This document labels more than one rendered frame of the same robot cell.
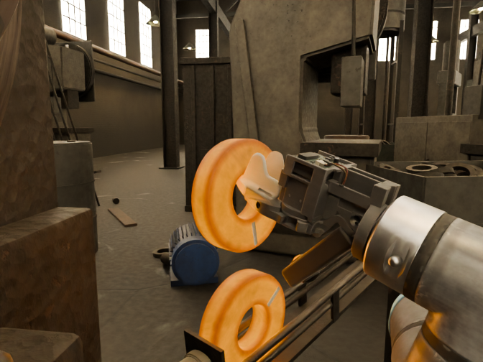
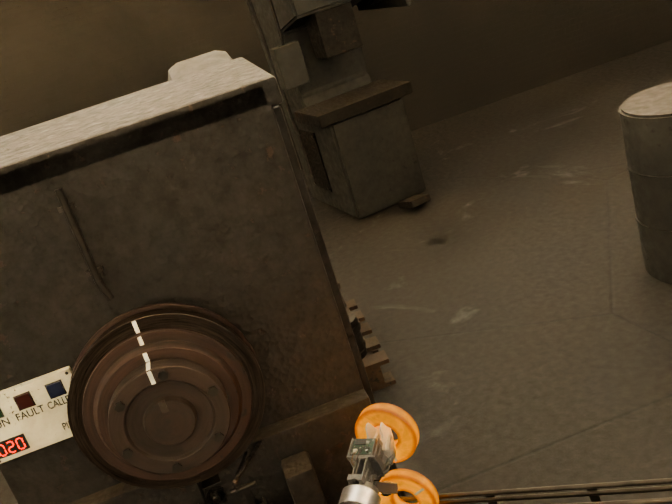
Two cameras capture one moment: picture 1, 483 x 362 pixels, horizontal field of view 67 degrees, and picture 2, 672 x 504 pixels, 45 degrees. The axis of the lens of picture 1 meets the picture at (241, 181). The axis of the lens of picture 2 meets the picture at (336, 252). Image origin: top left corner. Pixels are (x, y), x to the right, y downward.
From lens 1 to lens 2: 192 cm
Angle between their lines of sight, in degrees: 73
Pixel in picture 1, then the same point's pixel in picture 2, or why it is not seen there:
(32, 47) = (328, 321)
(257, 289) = (402, 484)
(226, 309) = not seen: hidden behind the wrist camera
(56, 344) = (302, 469)
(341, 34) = not seen: outside the picture
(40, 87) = (337, 337)
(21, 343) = (299, 462)
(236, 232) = not seen: hidden behind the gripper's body
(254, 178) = (370, 433)
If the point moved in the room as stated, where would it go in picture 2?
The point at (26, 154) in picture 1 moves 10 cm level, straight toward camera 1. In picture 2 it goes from (334, 370) to (311, 391)
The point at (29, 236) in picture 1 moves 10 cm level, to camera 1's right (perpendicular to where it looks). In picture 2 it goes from (321, 417) to (334, 433)
